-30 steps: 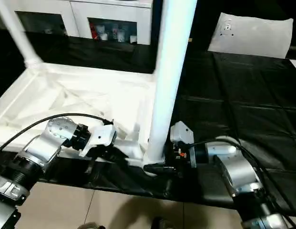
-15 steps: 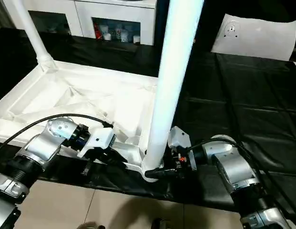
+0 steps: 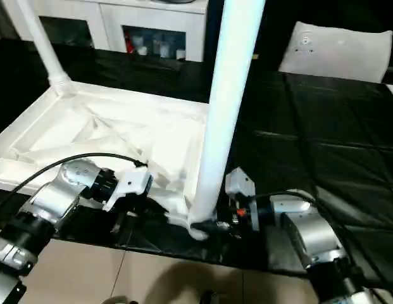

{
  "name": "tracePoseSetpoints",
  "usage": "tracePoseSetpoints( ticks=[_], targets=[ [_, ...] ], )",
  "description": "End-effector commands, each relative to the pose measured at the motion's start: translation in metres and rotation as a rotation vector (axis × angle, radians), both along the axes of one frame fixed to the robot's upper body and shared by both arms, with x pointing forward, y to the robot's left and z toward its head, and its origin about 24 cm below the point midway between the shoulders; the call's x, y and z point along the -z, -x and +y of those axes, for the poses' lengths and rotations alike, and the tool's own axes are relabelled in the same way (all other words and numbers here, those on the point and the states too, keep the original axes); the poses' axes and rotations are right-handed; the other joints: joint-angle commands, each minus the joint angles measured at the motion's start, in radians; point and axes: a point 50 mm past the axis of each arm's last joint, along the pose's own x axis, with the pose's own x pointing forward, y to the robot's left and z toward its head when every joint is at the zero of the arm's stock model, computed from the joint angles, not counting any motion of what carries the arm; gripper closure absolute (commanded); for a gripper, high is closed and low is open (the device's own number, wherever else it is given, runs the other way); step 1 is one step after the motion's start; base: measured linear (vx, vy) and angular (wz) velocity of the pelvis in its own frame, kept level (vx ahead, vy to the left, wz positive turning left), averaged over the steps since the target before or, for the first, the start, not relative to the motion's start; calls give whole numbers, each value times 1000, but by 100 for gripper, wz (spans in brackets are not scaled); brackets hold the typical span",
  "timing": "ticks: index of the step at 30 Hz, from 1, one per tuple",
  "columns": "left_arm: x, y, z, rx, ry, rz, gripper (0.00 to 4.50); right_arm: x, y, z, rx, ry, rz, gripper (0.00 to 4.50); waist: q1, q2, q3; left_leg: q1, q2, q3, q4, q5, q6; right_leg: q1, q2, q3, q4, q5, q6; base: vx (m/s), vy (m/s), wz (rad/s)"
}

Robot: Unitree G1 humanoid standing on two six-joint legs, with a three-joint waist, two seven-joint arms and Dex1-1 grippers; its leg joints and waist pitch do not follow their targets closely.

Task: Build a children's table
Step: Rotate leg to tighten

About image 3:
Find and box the white chair back panel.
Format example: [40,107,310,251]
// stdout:
[277,20,393,84]

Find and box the black cabinet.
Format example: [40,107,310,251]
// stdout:
[204,0,299,75]

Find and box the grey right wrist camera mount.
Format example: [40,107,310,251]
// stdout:
[224,165,259,232]

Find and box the black work mat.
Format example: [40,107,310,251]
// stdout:
[0,37,393,291]

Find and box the white plastic table top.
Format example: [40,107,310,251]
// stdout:
[0,80,223,241]

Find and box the white cabinet with glass doors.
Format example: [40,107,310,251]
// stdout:
[2,0,210,63]

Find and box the black robot foot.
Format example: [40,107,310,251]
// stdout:
[103,295,131,304]

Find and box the white plastic table leg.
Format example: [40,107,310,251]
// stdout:
[20,0,78,98]
[187,0,267,241]

